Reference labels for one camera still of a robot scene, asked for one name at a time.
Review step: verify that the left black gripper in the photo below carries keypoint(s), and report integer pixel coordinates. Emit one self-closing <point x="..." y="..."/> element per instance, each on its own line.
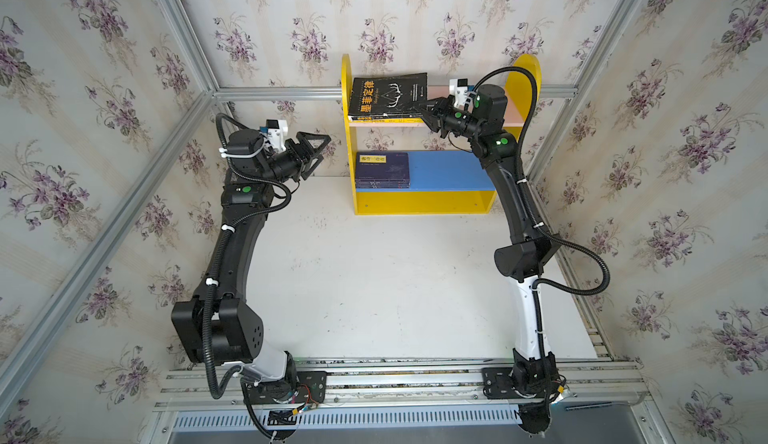
<point x="297" y="157"/>

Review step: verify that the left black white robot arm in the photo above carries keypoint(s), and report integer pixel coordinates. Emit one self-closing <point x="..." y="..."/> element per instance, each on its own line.
<point x="216" y="327"/>

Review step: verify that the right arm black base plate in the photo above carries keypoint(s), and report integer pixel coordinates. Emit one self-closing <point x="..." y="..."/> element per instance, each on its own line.
<point x="521" y="381"/>

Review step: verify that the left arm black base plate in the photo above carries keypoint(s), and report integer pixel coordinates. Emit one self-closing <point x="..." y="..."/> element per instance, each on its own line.
<point x="306" y="387"/>

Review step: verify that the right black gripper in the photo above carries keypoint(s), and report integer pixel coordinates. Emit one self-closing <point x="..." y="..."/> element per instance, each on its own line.
<point x="443" y="119"/>

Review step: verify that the navy book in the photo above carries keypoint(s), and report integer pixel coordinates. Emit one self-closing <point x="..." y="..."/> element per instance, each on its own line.
<point x="382" y="183"/>
<point x="382" y="189"/>
<point x="382" y="180"/>

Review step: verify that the dark blue text-covered book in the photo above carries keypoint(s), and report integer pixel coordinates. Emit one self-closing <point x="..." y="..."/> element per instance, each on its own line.
<point x="382" y="166"/>

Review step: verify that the yellow paperback book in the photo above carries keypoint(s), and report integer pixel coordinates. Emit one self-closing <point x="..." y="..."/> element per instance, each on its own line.
<point x="386" y="122"/>

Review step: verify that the black paperback book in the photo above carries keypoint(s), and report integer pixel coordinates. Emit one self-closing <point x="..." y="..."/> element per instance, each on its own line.
<point x="387" y="97"/>

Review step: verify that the aluminium mounting rail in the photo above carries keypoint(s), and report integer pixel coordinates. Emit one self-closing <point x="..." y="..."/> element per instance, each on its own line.
<point x="411" y="383"/>

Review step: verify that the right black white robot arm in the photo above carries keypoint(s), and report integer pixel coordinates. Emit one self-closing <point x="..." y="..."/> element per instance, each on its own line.
<point x="480" y="120"/>

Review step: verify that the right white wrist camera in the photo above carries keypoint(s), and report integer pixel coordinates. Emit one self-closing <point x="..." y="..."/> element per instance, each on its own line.
<point x="461" y="93"/>

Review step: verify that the white ventilation grille strip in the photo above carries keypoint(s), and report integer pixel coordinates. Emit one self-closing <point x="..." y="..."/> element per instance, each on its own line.
<point x="343" y="418"/>

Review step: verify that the yellow pink blue bookshelf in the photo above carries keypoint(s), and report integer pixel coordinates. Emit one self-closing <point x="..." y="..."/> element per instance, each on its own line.
<point x="441" y="181"/>

